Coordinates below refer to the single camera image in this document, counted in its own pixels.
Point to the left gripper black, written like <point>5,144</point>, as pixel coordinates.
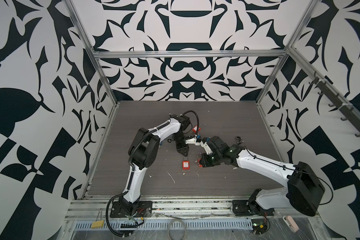
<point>184,149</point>

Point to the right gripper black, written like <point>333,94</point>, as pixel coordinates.
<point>205,162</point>

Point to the red padlock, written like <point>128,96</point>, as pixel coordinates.
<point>197,129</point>
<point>185,165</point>
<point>199,160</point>

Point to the red padlock front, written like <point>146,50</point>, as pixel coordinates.
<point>185,165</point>

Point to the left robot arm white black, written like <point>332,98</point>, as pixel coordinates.
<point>142,154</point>

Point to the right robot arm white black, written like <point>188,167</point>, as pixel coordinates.
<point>301,189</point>

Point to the small circuit board right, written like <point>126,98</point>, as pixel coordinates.
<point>260,226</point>

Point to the pink white clip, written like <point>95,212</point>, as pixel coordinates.
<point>290,222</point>

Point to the yellow connector block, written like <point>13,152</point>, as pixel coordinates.
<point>97,224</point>

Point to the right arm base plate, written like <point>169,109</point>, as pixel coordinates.
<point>243,208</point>

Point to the white slotted cable duct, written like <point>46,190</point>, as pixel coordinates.
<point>189,224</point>

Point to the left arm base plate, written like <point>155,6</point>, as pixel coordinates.
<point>137,209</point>

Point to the aluminium frame crossbar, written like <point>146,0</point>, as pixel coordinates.
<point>189,54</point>

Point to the grey hook rail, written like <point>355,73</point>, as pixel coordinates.
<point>337,101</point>

